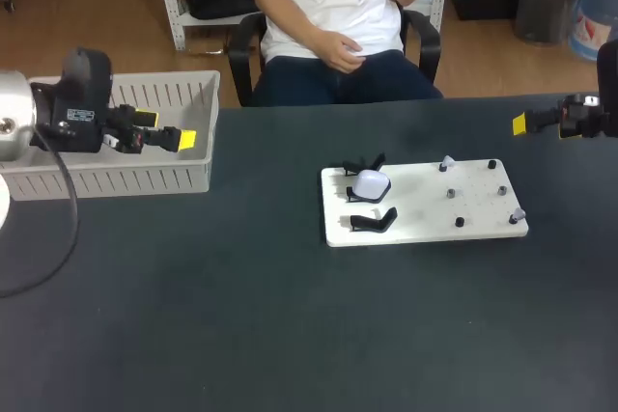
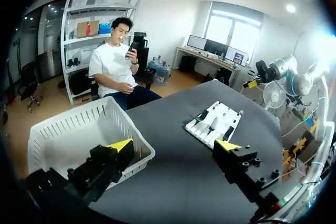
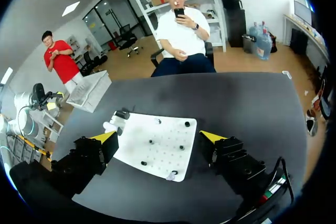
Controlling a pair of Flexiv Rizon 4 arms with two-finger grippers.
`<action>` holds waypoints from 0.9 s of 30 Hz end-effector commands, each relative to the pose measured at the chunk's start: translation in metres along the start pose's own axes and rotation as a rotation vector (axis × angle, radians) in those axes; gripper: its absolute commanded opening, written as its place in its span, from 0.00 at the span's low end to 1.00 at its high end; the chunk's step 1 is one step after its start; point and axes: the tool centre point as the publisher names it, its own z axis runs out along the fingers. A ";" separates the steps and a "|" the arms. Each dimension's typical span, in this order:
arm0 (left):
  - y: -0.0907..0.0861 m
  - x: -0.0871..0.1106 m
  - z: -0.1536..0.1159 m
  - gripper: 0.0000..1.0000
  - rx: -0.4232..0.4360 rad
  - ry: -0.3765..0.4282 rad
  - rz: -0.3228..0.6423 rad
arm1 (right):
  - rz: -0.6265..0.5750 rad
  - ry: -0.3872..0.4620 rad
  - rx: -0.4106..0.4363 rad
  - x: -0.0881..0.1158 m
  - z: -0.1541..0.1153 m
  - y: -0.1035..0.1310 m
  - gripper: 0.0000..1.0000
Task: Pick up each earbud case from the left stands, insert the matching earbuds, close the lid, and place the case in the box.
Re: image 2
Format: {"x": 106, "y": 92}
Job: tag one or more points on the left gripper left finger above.
{"x": 110, "y": 157}

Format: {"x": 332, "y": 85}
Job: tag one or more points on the white plate with black stands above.
{"x": 223, "y": 121}

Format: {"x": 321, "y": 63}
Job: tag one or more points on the grey slotted basket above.
{"x": 78, "y": 127}

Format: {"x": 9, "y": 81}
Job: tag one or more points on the person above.
{"x": 113, "y": 72}

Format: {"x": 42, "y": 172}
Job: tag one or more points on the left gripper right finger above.
{"x": 241, "y": 162}

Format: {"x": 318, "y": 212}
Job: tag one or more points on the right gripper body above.
{"x": 265, "y": 70}

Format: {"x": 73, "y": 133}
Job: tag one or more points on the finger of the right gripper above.
{"x": 250, "y": 84}

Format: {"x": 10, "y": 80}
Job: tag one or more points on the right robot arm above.
{"x": 302, "y": 79}

